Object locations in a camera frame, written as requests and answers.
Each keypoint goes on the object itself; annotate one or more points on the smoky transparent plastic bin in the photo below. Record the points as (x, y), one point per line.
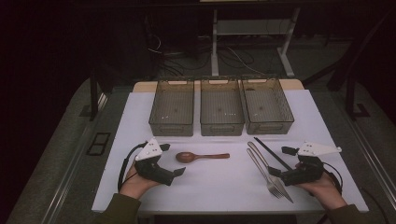
(172, 107)
(221, 107)
(267, 105)

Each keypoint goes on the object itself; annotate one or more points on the black metal stand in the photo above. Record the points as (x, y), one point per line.
(350, 99)

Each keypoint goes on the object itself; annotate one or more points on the white table mat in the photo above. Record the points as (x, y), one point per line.
(218, 183)

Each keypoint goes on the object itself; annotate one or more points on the person's right hand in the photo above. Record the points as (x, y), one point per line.
(327, 191)

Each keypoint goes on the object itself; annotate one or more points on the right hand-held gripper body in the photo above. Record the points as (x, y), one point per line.
(306, 171)

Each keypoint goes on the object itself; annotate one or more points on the person's left hand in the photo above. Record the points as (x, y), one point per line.
(134, 185)

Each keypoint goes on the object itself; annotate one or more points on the thin metal rod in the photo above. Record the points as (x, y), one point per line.
(261, 169)

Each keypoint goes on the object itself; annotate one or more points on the brown wooden spoon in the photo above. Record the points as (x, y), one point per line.
(186, 157)

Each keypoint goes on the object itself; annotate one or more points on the white metal desk frame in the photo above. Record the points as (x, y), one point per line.
(249, 27)

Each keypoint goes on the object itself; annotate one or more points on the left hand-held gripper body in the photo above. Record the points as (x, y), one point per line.
(149, 166)

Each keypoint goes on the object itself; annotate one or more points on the metal floor rail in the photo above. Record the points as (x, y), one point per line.
(67, 183)
(373, 161)

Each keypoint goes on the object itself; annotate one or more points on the silver metal fork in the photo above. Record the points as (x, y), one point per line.
(261, 157)

